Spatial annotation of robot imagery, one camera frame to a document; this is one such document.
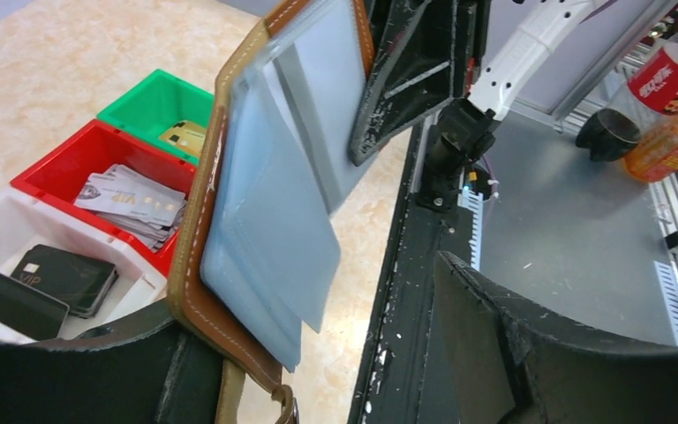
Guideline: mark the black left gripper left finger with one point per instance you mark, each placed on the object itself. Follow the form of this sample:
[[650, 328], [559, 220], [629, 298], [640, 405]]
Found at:
[[145, 367]]

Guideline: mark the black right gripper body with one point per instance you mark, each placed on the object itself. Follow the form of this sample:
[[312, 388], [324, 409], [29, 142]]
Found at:
[[472, 22]]

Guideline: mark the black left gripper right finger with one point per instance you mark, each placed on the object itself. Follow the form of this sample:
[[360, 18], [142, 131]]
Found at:
[[514, 361]]

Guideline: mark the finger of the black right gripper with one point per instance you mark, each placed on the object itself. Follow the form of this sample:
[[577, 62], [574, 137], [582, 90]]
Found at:
[[410, 75]]

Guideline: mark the brown leather card holder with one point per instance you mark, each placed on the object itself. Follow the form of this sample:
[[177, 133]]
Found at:
[[256, 254]]

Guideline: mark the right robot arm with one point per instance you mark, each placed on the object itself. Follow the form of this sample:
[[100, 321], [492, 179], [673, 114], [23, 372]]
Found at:
[[553, 47]]

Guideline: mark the white VIP card stack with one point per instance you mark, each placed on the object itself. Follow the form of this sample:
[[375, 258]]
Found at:
[[148, 210]]

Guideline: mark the gold card in green bin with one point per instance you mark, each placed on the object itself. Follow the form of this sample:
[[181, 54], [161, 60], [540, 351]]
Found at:
[[185, 135]]

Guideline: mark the translucent white plastic bin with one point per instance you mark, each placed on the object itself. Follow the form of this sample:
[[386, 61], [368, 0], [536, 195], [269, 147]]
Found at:
[[26, 222]]

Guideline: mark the red plastic bin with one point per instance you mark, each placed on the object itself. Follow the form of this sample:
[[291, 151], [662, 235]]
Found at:
[[57, 178]]

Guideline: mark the cola bottle red label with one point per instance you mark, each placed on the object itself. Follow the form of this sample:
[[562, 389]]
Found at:
[[649, 95]]

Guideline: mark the orange drink bottle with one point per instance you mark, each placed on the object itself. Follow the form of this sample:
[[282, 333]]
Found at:
[[656, 155]]

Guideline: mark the green plastic bin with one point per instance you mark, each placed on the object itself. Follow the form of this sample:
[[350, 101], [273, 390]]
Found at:
[[156, 103]]

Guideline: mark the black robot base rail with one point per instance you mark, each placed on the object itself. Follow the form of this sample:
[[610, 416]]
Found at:
[[403, 376]]

